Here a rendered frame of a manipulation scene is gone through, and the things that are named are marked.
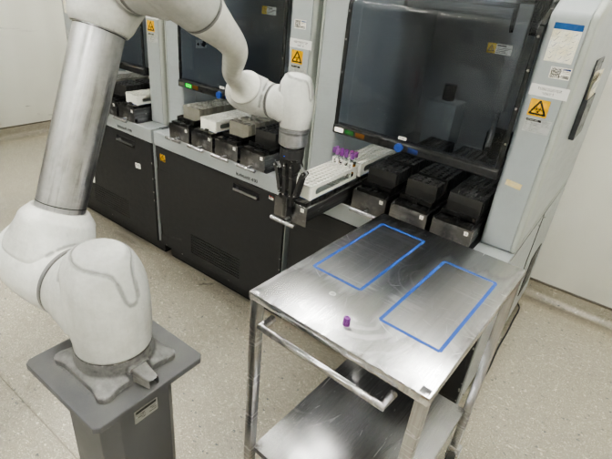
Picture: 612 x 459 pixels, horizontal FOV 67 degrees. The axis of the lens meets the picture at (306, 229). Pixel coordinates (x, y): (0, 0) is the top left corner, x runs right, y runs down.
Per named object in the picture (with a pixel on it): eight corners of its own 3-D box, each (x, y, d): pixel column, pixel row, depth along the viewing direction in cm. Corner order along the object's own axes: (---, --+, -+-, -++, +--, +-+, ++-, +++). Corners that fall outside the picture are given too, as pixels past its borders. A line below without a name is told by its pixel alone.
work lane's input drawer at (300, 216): (372, 167, 208) (374, 147, 204) (399, 176, 201) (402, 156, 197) (264, 218, 155) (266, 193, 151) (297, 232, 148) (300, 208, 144)
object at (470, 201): (481, 218, 151) (485, 200, 148) (478, 219, 150) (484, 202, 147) (447, 206, 157) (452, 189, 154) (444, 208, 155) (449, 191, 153)
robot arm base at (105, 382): (114, 418, 86) (111, 397, 84) (51, 361, 97) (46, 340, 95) (190, 365, 100) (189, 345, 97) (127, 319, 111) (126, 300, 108)
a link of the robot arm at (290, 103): (318, 127, 140) (282, 117, 146) (323, 74, 133) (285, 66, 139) (299, 134, 132) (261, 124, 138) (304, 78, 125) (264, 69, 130)
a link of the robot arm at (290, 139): (291, 120, 144) (290, 139, 147) (272, 126, 137) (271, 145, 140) (315, 127, 140) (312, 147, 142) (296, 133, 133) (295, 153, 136)
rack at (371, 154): (373, 156, 201) (376, 141, 199) (394, 162, 197) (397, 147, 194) (336, 172, 180) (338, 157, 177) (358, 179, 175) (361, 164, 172)
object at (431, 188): (436, 202, 159) (441, 186, 156) (434, 204, 157) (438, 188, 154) (406, 191, 164) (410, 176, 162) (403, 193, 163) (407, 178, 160)
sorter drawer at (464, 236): (490, 183, 204) (495, 163, 200) (522, 192, 197) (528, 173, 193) (422, 240, 151) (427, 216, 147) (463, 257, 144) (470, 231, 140)
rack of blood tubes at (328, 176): (334, 173, 178) (336, 158, 175) (356, 181, 173) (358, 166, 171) (285, 195, 157) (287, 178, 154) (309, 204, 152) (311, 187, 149)
